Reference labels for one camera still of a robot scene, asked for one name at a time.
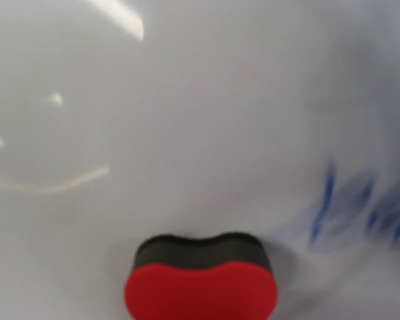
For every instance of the red black whiteboard eraser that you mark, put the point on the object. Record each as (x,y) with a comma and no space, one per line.
(227,276)

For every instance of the white whiteboard black frame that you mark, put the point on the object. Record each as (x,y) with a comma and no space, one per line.
(120,120)

